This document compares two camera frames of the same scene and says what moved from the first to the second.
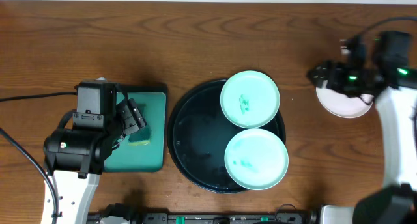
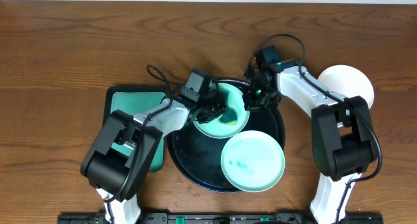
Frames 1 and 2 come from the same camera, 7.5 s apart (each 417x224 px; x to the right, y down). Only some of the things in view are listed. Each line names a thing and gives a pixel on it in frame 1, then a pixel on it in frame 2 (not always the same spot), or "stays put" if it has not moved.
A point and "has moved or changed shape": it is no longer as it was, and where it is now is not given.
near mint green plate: [256, 159] stays put
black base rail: [124, 213] stays put
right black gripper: [326, 76] to [257, 100]
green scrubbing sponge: [141, 137] has moved or changed shape
